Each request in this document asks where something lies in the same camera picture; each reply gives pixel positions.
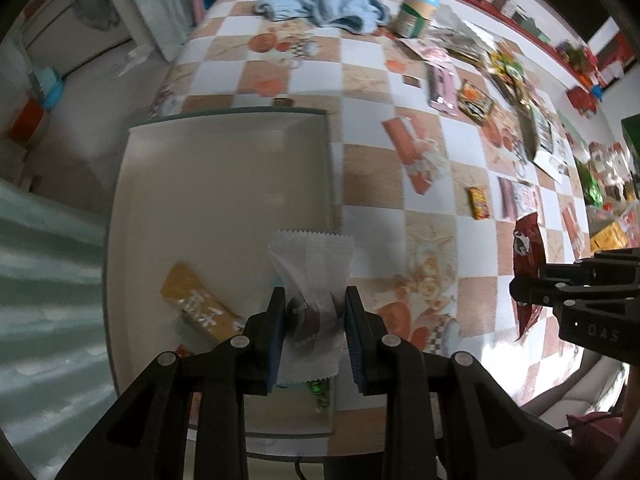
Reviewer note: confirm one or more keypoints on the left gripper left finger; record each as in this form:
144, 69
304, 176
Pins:
261, 357

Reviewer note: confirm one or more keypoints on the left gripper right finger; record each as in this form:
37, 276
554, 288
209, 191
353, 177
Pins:
364, 332

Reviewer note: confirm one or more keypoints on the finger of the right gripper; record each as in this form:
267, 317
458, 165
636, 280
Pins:
578, 270
544, 292

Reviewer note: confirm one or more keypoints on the red snack packet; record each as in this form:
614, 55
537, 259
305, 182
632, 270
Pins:
528, 259

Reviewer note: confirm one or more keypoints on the clear white snack packet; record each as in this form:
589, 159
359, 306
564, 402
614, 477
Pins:
314, 269

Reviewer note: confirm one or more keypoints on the yellow snack box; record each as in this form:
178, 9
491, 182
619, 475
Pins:
611, 237

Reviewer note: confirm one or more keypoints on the golden snack bar packet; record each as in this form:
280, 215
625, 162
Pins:
184, 290

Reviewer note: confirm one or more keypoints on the green foil snack bag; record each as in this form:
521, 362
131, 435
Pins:
590, 186

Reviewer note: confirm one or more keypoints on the pink white cookie packet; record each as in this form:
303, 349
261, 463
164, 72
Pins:
518, 199

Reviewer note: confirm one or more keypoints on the small yellow candy packet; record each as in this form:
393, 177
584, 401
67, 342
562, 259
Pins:
478, 203

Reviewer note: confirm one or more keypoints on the white printed booklet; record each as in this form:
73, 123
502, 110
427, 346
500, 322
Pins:
549, 152

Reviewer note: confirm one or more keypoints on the checkered patterned tablecloth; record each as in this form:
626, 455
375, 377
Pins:
435, 275

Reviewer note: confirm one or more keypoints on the white storage tray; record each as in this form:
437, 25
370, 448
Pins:
207, 190

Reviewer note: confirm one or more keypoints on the orange black snack bag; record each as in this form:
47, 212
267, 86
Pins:
474, 103

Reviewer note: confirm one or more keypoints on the pink snack pouch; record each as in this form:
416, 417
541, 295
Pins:
442, 94

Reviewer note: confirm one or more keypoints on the green lidded jar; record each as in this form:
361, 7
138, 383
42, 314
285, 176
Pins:
413, 18

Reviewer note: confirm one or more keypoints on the light blue towel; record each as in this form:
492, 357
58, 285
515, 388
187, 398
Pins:
359, 17

